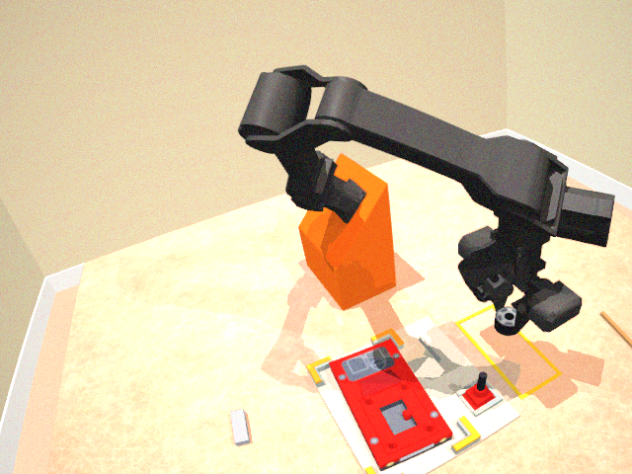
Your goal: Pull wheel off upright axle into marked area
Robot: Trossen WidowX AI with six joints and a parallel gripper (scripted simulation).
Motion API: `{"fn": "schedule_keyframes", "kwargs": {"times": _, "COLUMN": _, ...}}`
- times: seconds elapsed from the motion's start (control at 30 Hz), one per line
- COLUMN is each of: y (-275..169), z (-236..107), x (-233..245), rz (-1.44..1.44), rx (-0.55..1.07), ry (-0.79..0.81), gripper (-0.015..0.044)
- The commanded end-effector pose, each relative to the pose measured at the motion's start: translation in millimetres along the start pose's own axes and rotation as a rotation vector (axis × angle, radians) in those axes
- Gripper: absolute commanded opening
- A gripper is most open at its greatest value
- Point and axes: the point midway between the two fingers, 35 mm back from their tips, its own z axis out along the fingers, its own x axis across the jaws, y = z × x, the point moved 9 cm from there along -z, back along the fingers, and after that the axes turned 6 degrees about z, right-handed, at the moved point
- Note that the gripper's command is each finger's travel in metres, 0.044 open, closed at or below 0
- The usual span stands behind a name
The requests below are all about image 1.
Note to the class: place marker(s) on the yellow rectangular outline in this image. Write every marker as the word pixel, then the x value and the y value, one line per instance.
pixel 558 372

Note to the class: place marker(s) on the black and grey toy wheel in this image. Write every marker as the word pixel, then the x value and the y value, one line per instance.
pixel 504 321

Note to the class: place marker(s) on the white rectangular block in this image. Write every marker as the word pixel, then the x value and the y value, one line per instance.
pixel 239 427

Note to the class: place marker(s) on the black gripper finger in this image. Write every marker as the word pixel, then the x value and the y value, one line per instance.
pixel 520 316
pixel 502 304

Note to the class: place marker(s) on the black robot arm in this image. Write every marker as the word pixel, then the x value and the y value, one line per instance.
pixel 524 184

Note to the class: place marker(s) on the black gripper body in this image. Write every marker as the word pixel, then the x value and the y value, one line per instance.
pixel 548 304

